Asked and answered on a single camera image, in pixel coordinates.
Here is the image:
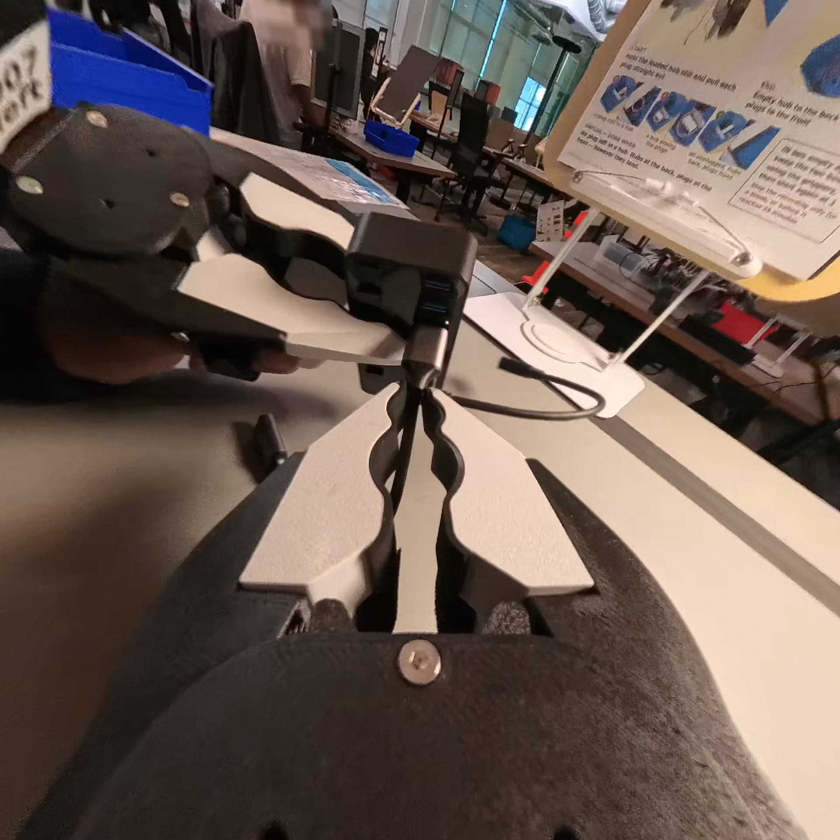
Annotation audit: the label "red flat box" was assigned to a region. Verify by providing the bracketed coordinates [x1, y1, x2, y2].
[712, 302, 765, 342]

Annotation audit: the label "person's left forearm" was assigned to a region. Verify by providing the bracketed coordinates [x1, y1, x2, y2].
[0, 249, 73, 403]

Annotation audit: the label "black braided cable grey end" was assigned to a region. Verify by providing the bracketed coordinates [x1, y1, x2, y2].
[387, 323, 455, 509]

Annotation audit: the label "black computer monitor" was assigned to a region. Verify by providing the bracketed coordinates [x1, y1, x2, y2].
[315, 20, 365, 119]

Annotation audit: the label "printed paper sheets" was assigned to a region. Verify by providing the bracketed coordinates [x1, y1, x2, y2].
[217, 131, 411, 221]

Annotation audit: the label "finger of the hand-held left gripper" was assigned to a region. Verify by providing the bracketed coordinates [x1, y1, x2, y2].
[176, 252, 408, 367]
[238, 172, 360, 253]

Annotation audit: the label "cardboard clipboard with paper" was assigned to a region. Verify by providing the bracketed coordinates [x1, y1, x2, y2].
[543, 0, 840, 304]

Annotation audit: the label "wooden office desk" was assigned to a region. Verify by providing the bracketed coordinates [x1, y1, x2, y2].
[328, 125, 457, 204]

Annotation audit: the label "grey monitor back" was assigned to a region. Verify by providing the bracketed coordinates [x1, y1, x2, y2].
[381, 45, 439, 119]

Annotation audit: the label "black floor lamp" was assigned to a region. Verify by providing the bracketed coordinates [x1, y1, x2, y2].
[532, 36, 581, 139]

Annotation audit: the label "blue plastic bin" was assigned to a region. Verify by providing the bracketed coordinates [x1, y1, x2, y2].
[364, 120, 421, 158]
[49, 10, 214, 135]

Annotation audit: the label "black mesh office chair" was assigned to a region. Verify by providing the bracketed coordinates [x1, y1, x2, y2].
[436, 92, 500, 231]

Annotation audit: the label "black silver USB hub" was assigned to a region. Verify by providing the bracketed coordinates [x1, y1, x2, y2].
[344, 211, 479, 329]

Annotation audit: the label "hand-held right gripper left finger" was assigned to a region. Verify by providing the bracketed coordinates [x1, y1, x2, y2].
[239, 384, 404, 624]

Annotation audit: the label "black jacket on chair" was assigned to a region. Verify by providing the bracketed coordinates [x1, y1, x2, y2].
[210, 20, 280, 145]

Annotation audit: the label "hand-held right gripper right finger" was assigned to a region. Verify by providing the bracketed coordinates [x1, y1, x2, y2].
[423, 390, 595, 624]

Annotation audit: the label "black cable plug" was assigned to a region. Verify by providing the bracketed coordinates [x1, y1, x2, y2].
[255, 413, 288, 468]

